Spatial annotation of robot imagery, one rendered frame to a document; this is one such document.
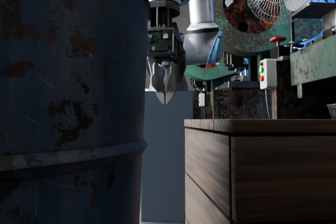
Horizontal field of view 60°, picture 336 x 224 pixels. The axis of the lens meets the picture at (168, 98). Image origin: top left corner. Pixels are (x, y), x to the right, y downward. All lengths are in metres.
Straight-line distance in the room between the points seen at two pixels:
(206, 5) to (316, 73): 0.51
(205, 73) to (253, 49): 1.74
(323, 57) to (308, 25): 1.65
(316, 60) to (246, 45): 1.39
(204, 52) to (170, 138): 0.33
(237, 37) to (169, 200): 1.82
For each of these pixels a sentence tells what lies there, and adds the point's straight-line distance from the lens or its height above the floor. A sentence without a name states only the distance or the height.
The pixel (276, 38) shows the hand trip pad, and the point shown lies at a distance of 1.56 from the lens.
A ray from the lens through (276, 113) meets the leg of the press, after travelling 1.42.
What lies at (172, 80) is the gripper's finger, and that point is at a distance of 0.62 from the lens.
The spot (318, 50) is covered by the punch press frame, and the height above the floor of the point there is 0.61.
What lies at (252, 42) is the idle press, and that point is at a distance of 2.63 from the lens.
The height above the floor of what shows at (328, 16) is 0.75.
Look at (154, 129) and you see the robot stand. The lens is 1.02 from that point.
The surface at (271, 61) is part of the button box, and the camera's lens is 1.42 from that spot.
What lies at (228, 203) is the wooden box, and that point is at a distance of 0.41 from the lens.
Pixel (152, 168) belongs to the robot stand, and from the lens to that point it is 1.04.
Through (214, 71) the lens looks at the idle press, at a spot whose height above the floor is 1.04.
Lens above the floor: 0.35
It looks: 4 degrees up
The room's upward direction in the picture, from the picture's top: straight up
